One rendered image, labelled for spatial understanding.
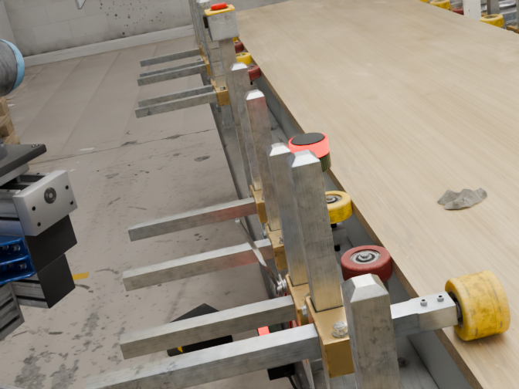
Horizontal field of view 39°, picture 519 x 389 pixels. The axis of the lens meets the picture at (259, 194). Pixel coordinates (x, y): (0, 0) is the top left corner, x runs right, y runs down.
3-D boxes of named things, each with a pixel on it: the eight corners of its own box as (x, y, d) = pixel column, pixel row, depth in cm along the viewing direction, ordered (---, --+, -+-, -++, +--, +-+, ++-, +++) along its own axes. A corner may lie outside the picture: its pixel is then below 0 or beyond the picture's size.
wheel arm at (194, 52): (141, 69, 348) (139, 60, 346) (141, 67, 351) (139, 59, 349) (231, 50, 350) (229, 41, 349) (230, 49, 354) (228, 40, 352)
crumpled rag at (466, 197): (442, 212, 127) (442, 201, 126) (433, 197, 133) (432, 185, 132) (493, 204, 126) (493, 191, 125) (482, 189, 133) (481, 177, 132)
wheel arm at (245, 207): (131, 245, 163) (127, 228, 161) (131, 239, 166) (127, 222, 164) (321, 203, 165) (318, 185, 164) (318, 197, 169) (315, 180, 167)
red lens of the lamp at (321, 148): (294, 163, 110) (292, 149, 109) (287, 150, 116) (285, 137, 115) (333, 154, 111) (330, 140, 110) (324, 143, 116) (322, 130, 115)
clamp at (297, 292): (302, 336, 114) (296, 309, 113) (286, 295, 127) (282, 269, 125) (337, 328, 115) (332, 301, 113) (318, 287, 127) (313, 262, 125)
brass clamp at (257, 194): (257, 224, 161) (253, 204, 160) (249, 201, 174) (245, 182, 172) (284, 218, 162) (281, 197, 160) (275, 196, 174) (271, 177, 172)
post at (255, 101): (288, 319, 151) (245, 95, 132) (285, 310, 154) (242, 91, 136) (304, 315, 151) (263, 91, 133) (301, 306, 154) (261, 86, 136)
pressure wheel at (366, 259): (356, 333, 117) (346, 270, 112) (344, 308, 124) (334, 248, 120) (404, 322, 117) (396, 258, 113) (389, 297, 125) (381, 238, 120)
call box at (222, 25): (212, 45, 177) (205, 13, 174) (210, 40, 184) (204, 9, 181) (240, 39, 178) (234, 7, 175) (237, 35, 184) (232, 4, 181)
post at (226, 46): (250, 207, 195) (216, 40, 178) (248, 200, 200) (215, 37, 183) (266, 203, 196) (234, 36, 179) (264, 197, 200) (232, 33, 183)
